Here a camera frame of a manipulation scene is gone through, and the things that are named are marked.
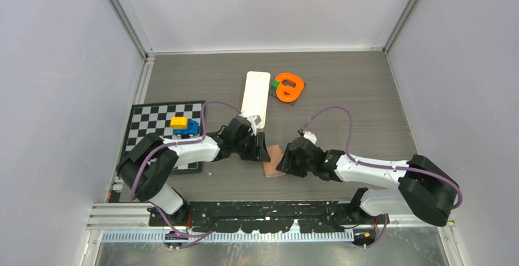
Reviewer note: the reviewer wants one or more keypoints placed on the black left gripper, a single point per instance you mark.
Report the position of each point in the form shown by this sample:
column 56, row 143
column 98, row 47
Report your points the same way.
column 263, row 155

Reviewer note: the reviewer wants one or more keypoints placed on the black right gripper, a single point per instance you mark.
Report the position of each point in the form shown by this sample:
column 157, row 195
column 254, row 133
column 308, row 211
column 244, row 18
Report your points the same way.
column 287, row 165

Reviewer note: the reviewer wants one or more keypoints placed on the brown leather card holder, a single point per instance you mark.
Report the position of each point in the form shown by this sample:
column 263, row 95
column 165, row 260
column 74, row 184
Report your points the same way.
column 270, row 168

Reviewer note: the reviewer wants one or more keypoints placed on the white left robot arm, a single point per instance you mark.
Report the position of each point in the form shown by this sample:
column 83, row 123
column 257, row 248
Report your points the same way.
column 146, row 168

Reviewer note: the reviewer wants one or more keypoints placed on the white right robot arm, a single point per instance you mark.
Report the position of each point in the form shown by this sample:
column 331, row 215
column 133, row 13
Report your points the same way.
column 416, row 186

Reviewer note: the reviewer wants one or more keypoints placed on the white plastic tray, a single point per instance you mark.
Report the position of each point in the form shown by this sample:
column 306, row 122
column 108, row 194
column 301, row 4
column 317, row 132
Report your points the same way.
column 256, row 93

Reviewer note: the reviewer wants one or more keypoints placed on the green small cube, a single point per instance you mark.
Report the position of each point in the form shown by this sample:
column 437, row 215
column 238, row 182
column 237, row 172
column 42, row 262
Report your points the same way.
column 275, row 84

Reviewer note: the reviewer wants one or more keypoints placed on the blue toy car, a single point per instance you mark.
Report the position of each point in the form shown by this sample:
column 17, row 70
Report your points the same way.
column 192, row 130

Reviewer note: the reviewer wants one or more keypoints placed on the yellow toy brick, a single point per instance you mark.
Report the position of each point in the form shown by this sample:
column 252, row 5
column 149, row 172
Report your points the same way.
column 179, row 123

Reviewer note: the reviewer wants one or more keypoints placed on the black white chessboard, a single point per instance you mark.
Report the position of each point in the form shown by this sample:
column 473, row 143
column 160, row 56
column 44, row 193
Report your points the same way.
column 155, row 118

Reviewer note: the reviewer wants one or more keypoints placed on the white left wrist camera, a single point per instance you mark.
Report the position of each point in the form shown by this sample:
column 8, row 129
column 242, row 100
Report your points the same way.
column 255, row 122

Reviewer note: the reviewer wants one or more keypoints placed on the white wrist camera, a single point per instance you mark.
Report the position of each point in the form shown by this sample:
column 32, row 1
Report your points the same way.
column 255, row 122
column 308, row 135

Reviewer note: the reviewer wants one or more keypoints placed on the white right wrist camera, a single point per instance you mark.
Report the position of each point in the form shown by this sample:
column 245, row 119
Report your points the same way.
column 308, row 135

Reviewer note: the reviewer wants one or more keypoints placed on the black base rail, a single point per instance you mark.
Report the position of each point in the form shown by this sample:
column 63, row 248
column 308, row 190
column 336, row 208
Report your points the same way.
column 267, row 217

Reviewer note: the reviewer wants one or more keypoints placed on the orange plastic ring toy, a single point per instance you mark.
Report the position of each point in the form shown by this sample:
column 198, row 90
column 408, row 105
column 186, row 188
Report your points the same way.
column 290, row 88

